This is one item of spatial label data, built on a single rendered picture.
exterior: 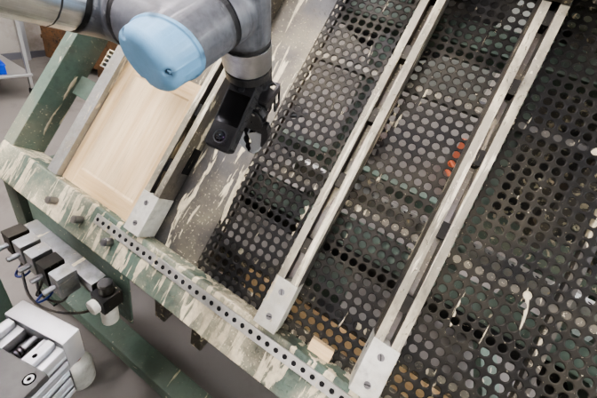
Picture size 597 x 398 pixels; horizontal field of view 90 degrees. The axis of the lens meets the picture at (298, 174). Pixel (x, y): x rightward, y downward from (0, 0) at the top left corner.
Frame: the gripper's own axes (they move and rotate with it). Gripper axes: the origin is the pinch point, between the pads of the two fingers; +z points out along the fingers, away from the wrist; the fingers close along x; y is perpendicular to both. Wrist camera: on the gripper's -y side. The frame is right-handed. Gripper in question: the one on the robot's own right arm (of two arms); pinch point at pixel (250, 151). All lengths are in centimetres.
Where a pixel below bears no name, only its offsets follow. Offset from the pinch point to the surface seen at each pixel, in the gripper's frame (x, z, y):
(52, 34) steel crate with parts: 377, 194, 176
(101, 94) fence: 67, 26, 16
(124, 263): 30, 40, -27
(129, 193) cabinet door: 41, 37, -8
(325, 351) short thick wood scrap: -31, 32, -26
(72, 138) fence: 70, 34, 0
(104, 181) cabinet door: 52, 38, -8
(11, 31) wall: 422, 193, 157
